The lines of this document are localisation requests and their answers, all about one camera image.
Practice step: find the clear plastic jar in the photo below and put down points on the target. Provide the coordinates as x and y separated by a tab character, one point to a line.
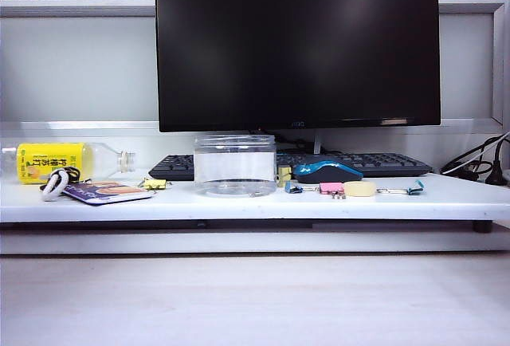
235	162

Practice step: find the blue binder clip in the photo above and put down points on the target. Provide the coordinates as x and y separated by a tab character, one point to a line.
293	188

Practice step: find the white desk riser board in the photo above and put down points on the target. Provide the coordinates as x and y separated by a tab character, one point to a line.
255	207

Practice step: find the silver monitor stand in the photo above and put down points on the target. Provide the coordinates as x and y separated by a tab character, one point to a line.
317	142

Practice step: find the blue and black mouse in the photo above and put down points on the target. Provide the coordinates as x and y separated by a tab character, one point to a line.
326	173

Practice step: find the pink binder clip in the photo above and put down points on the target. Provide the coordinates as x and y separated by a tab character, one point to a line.
330	188

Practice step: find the yellow eraser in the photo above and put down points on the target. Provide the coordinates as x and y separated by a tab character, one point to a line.
358	189

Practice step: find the black AOC computer monitor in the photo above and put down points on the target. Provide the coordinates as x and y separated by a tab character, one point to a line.
295	43

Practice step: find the black computer keyboard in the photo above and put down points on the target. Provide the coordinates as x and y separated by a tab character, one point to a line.
382	162

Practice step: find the blue and orange card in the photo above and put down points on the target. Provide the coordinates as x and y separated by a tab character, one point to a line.
107	195

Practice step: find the teal binder clip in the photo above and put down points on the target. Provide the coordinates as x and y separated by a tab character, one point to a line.
415	189

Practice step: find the plastic bottle with yellow label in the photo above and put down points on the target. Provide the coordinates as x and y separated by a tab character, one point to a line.
48	154

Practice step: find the black power plug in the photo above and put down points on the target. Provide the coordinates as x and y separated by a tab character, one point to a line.
496	174

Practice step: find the aluminium partition frame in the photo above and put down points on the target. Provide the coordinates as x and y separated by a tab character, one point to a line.
79	7

